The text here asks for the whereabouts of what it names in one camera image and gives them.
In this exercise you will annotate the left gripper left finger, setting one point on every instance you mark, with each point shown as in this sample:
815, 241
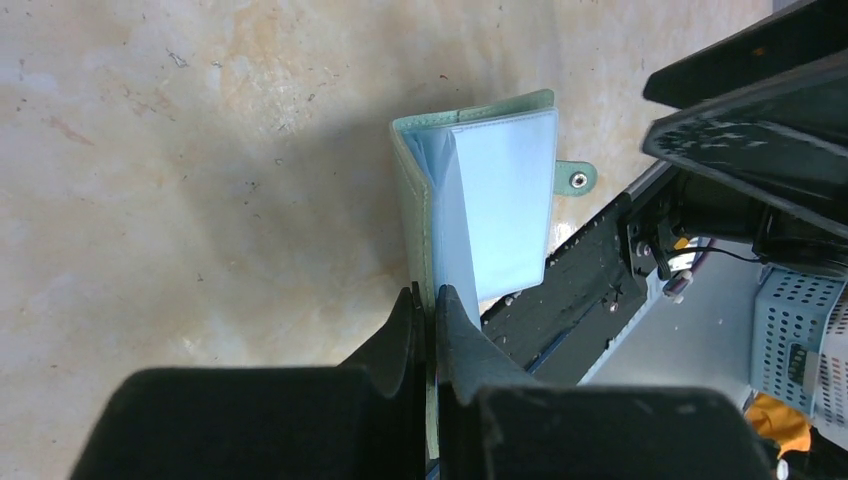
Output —
360, 419

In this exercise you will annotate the green card holder wallet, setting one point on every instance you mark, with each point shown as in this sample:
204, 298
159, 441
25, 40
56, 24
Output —
476, 188

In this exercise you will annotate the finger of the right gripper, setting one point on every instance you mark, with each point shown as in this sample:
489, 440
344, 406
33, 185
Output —
782, 140
802, 32

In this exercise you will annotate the perforated grey electronics box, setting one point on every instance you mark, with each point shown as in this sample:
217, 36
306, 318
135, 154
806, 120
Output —
799, 344

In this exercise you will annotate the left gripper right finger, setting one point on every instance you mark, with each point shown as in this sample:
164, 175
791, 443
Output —
498, 422

